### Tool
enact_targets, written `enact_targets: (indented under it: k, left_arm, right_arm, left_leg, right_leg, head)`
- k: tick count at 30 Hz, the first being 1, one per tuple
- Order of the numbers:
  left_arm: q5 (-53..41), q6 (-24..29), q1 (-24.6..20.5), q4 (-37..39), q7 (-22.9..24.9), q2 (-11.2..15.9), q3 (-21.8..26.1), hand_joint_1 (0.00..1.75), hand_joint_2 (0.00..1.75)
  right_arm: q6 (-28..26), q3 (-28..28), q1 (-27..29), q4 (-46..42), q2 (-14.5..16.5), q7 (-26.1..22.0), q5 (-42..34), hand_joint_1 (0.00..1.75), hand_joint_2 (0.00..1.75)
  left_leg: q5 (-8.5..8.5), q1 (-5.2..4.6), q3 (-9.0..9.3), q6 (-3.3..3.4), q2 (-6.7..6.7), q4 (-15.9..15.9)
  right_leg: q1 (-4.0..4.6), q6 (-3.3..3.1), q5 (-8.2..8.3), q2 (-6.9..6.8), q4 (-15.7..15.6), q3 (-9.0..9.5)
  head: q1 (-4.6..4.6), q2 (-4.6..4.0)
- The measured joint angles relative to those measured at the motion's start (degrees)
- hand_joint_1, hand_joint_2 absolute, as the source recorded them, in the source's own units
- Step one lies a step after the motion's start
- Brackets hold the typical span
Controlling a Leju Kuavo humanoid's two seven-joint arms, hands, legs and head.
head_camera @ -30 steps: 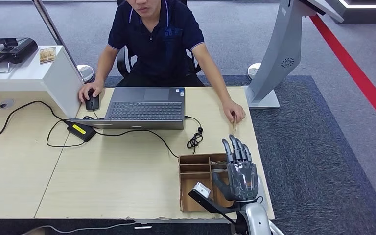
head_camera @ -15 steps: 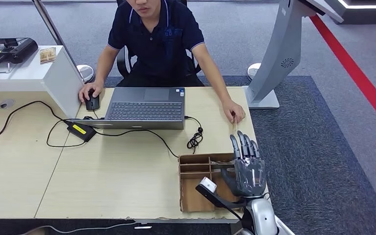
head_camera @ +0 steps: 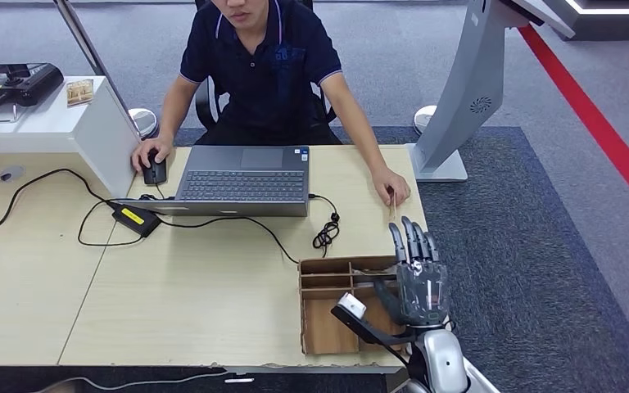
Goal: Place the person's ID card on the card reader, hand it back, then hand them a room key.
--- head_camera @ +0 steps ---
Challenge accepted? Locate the round silver base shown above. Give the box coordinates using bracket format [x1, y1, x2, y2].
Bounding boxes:
[413, 104, 439, 136]

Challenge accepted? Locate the black adapter output cable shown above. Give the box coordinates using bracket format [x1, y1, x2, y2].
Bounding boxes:
[156, 215, 301, 266]

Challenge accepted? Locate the white cable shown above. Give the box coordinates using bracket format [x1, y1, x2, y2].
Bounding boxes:
[32, 370, 230, 393]

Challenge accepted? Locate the person's left hand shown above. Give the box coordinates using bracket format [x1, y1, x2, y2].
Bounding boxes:
[371, 165, 412, 208]

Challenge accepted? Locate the black card reader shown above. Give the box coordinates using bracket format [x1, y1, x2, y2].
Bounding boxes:
[0, 62, 66, 108]

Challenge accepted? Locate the black computer mouse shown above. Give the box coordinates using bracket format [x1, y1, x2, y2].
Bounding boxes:
[142, 151, 168, 187]

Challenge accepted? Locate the room key card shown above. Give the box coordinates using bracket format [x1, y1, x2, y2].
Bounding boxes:
[355, 265, 400, 278]

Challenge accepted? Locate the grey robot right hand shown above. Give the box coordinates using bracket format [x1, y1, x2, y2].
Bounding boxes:
[373, 215, 451, 329]

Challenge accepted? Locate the thin black looped cable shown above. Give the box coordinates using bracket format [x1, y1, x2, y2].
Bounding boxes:
[77, 199, 147, 248]

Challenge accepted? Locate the metal pole with round base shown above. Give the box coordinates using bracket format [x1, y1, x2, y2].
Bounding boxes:
[53, 0, 159, 140]

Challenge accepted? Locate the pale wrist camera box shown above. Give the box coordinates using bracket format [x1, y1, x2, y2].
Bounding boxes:
[330, 292, 419, 350]

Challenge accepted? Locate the long black power cable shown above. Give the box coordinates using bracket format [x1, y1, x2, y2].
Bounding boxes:
[0, 167, 117, 242]

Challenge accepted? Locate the black power adapter yellow label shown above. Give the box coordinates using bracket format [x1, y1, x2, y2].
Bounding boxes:
[111, 201, 162, 238]

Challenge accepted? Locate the person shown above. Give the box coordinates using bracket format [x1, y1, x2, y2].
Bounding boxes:
[130, 0, 412, 208]

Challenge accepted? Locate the white riser stand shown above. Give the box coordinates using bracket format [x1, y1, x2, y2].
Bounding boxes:
[0, 75, 142, 200]

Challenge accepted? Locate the person's right hand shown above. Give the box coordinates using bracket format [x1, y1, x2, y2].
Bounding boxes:
[130, 136, 175, 174]

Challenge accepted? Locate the dark platform with light strip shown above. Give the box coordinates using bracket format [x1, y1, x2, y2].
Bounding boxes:
[542, 0, 629, 42]

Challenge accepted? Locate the grey kiosk stand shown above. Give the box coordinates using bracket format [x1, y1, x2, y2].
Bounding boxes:
[406, 0, 577, 183]

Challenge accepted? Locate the grey laptop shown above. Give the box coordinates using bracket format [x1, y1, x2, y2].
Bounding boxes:
[112, 144, 312, 218]

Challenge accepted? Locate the dark grey rug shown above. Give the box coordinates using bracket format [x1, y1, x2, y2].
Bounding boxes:
[173, 125, 629, 393]

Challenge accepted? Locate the wooden compartment tray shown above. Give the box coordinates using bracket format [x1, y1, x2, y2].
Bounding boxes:
[298, 255, 409, 357]

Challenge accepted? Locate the bundled black cable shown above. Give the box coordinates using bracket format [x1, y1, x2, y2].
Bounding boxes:
[309, 193, 342, 260]

